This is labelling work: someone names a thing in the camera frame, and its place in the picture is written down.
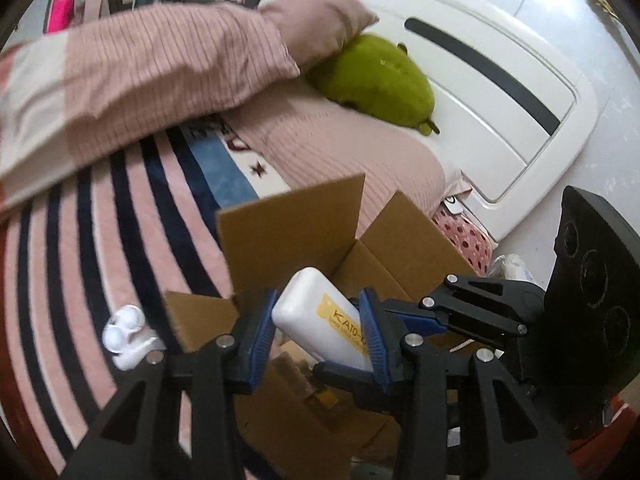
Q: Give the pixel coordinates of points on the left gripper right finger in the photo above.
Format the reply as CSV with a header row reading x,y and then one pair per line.
x,y
462,412

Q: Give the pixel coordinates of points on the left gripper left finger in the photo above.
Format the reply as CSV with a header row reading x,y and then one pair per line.
x,y
174,416

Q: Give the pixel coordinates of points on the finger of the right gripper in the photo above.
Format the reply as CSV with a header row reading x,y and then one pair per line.
x,y
367,393
500,313

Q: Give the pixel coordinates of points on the white earbuds case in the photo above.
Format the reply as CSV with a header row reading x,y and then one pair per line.
x,y
128,338

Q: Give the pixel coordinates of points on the white box yellow label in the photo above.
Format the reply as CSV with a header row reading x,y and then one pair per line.
x,y
321,320

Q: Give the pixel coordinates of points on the brown cardboard box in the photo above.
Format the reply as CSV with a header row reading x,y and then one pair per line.
x,y
316,247

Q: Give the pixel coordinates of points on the white bed headboard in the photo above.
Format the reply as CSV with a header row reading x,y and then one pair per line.
x,y
513,112

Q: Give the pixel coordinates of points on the striped plush blanket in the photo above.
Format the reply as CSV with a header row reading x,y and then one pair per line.
x,y
124,230

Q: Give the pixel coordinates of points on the green plush toy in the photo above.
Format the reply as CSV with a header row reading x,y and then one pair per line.
x,y
378,78

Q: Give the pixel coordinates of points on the pink striped pillow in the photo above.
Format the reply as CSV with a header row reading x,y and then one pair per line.
x,y
313,30

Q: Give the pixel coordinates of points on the folded patchwork duvet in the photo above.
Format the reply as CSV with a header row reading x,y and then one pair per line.
x,y
71,98

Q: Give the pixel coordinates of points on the pink gift bag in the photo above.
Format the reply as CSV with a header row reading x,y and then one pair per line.
x,y
61,14

